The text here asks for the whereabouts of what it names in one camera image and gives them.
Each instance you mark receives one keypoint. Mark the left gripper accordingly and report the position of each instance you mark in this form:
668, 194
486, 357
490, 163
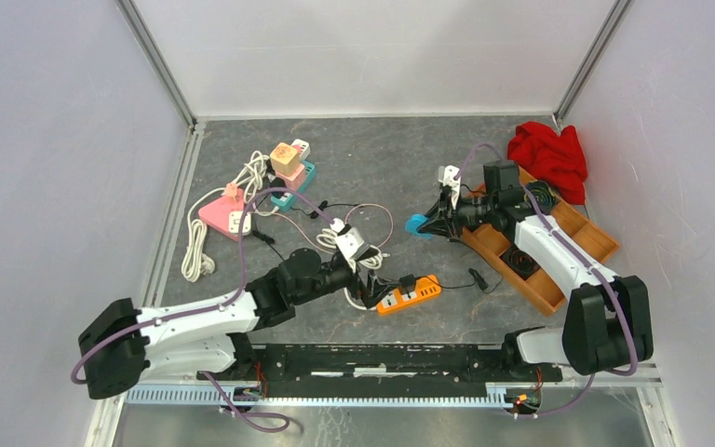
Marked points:
372, 291

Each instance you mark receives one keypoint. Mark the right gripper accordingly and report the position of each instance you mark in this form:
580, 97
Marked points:
434, 224

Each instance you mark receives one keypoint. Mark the blue folding extension socket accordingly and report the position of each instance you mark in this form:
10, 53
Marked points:
414, 225

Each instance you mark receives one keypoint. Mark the orange power strip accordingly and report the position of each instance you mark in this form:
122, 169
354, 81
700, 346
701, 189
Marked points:
427, 288

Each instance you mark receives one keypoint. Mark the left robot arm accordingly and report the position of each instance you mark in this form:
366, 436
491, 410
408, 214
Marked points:
125, 344

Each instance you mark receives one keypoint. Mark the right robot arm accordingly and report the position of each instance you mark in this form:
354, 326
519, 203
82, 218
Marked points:
607, 327

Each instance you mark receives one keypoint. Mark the pink plug adapter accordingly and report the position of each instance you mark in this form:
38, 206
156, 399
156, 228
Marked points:
290, 177

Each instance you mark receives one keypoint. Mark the black power adapter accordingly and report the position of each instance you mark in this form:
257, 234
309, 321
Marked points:
407, 284

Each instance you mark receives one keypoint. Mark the orange divided tray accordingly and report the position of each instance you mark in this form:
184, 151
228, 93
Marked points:
569, 248

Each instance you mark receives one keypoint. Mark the teal power strip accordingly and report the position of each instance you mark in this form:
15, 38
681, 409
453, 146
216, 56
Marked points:
288, 200

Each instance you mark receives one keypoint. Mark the red cloth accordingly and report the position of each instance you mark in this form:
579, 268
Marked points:
555, 158

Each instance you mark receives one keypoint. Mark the small black adapter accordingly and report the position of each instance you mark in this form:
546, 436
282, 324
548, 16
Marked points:
278, 187

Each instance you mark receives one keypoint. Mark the wooden cube adapter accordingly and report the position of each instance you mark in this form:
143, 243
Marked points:
285, 159

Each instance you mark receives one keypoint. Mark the pink square power strip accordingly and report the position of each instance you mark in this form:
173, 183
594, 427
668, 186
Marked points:
224, 214

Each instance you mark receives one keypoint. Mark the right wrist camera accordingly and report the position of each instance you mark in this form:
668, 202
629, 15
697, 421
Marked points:
450, 185

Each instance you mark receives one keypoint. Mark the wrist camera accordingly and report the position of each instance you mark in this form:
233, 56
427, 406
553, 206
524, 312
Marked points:
450, 185
352, 246

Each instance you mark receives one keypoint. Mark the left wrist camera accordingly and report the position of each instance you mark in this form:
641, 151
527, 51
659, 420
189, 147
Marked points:
352, 246

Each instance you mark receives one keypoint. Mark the black ring object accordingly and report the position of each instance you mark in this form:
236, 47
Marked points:
520, 262

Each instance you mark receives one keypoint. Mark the dark green ring object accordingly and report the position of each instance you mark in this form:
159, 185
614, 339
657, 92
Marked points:
544, 195

